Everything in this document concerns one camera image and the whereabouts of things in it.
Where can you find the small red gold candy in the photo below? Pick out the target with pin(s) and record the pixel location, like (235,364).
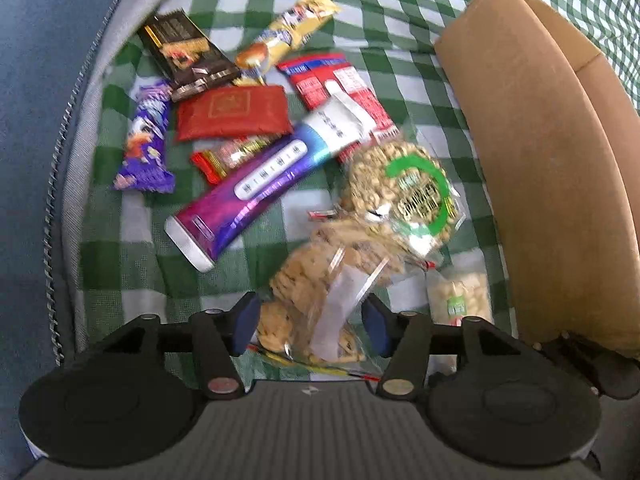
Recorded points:
(218,163)

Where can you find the green white checkered cloth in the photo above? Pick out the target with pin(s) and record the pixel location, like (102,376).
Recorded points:
(390,42)

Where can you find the yellow cow candy bar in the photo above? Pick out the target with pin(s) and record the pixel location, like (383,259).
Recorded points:
(288,32)

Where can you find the red snack packet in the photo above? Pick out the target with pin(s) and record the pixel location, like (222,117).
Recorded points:
(233,112)

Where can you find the purple cow candy bar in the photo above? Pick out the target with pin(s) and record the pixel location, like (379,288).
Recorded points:
(143,166)

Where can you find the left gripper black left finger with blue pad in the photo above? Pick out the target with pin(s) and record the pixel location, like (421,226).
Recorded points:
(212,337)

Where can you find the purple white long snack tube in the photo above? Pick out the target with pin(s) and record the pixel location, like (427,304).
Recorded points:
(204,229)

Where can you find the dark brown chocolate bar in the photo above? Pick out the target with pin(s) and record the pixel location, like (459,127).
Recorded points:
(188,59)

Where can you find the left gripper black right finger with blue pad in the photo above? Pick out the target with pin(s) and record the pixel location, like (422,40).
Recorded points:
(409,338)

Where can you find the brown cardboard box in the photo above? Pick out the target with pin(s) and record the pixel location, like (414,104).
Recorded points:
(558,142)

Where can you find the round peanut bag green label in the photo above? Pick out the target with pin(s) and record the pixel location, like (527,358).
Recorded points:
(402,193)

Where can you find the clear bag of crackers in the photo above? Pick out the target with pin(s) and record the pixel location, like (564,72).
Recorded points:
(318,288)

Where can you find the small peanut pack green label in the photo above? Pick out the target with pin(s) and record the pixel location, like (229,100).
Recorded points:
(455,295)

